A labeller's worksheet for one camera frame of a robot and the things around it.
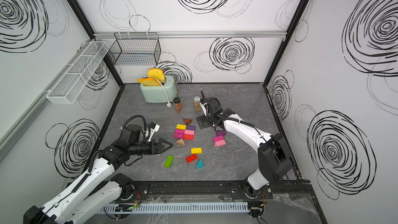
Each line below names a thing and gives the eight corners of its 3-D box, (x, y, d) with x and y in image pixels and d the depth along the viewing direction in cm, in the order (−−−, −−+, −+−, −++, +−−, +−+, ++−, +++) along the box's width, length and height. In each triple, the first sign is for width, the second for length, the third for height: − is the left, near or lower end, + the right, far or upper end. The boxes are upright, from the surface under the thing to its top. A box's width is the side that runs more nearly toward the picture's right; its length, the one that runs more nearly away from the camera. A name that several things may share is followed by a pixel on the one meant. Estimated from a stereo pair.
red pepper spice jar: (176, 112, 105) (175, 105, 98) (173, 106, 108) (172, 98, 102) (182, 110, 106) (181, 103, 100) (179, 104, 110) (178, 96, 103)
